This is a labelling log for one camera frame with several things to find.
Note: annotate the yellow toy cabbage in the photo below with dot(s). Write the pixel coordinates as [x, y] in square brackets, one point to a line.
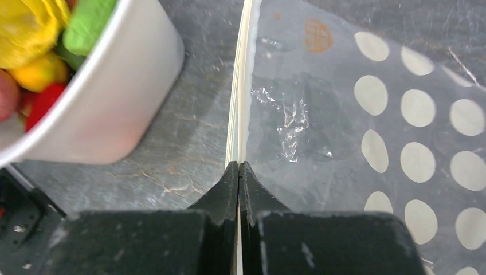
[30, 29]

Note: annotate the pink toy peach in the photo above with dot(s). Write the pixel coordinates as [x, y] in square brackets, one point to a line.
[10, 95]

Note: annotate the yellow toy lemon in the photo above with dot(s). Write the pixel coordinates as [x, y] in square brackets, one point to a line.
[41, 72]

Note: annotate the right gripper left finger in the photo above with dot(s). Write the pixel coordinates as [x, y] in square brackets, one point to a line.
[219, 204]

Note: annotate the red toy pepper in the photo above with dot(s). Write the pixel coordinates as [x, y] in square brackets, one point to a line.
[42, 103]

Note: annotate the green toy vegetable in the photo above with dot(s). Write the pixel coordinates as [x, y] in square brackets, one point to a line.
[86, 25]

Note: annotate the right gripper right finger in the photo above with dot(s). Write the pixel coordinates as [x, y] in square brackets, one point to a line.
[254, 199]

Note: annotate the clear polka dot zip bag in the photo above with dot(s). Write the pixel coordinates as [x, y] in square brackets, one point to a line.
[369, 105]

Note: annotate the white plastic basket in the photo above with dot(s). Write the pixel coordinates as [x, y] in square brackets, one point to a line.
[109, 104]

